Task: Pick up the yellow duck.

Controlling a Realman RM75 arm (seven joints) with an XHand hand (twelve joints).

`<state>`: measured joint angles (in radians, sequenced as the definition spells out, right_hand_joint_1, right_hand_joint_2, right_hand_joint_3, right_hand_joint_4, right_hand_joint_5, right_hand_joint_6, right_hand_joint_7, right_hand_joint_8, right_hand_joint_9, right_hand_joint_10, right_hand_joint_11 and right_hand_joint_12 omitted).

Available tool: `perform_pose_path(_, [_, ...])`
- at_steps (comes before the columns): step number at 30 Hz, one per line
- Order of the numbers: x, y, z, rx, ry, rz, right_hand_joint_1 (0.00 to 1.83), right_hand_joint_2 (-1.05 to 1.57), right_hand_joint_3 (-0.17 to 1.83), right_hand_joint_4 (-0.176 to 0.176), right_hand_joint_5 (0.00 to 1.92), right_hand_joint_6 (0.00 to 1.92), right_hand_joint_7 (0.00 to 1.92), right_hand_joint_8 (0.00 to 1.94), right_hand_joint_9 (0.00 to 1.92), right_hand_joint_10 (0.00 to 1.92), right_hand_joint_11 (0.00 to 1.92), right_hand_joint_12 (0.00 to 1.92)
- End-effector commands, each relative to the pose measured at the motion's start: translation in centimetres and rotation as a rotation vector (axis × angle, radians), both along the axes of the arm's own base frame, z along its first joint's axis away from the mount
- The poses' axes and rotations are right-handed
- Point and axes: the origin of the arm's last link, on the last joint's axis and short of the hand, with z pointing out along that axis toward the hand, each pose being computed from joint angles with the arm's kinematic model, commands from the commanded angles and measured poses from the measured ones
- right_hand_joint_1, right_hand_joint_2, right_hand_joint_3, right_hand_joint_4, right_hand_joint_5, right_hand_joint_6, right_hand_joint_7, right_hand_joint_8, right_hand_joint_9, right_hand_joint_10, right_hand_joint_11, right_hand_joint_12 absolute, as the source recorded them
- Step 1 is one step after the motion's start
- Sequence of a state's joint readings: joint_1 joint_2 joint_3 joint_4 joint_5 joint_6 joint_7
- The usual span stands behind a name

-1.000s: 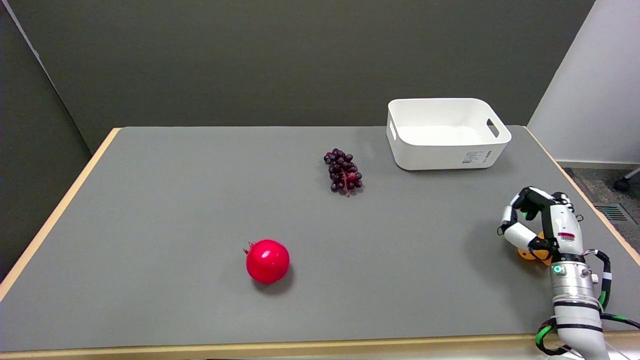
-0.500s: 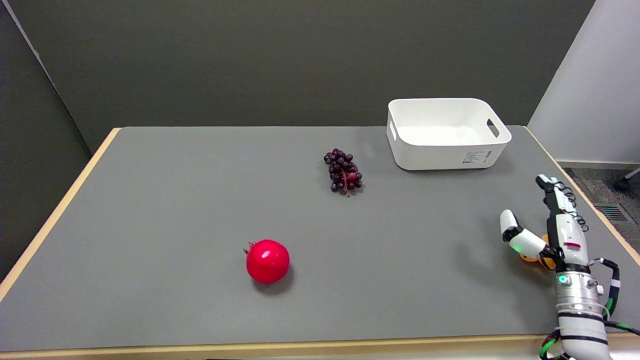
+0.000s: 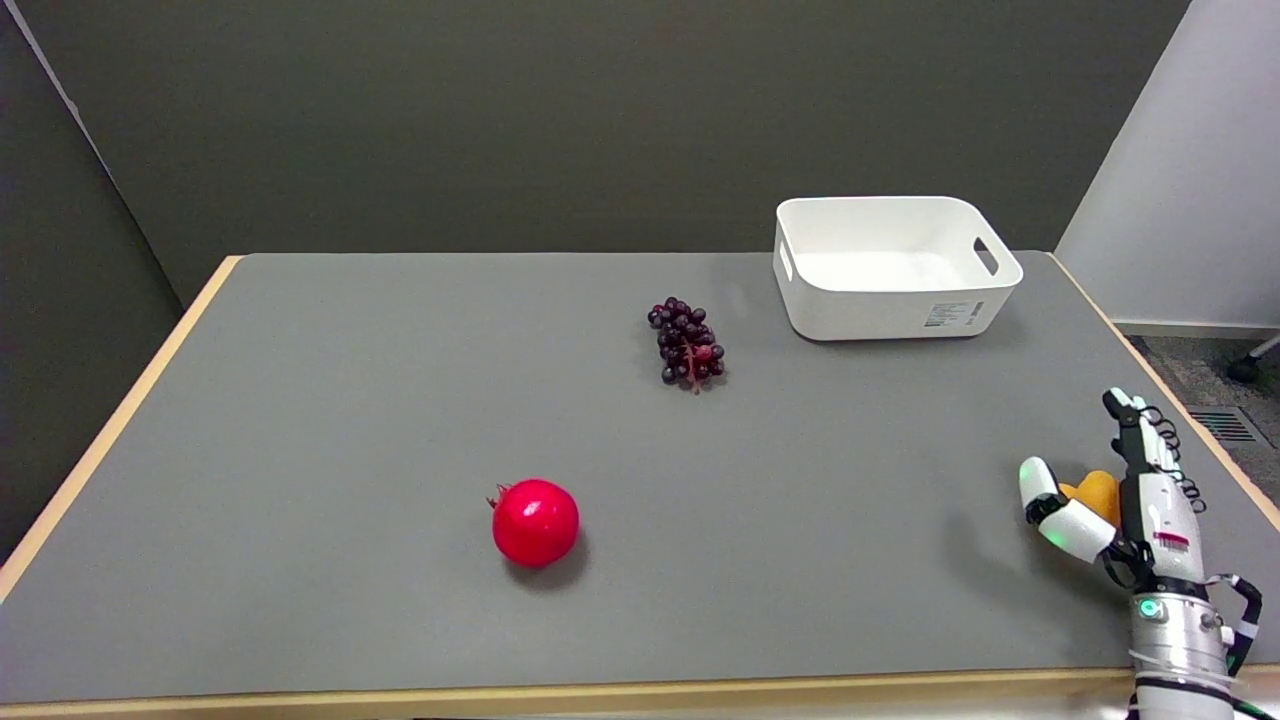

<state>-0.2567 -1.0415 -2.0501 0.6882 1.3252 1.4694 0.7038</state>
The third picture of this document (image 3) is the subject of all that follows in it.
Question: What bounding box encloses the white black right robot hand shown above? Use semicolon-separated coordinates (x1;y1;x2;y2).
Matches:
1018;388;1208;600

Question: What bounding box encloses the orange fruit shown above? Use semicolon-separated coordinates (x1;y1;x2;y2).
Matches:
1058;470;1122;527

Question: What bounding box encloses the floor vent grille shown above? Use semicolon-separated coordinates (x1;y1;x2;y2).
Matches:
1187;406;1262;445

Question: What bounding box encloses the black chair caster leg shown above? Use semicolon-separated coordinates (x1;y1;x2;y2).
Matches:
1227;335;1280;385

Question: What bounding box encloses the white plastic storage bin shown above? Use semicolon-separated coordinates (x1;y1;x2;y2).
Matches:
773;196;1024;343

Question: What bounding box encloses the dark purple grape bunch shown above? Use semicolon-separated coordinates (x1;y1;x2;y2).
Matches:
647;296;727;395

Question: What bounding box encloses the red pomegranate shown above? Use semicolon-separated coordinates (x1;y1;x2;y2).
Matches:
487;478;581;570

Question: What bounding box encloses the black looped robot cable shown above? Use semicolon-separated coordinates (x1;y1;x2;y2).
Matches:
1205;574;1264;678

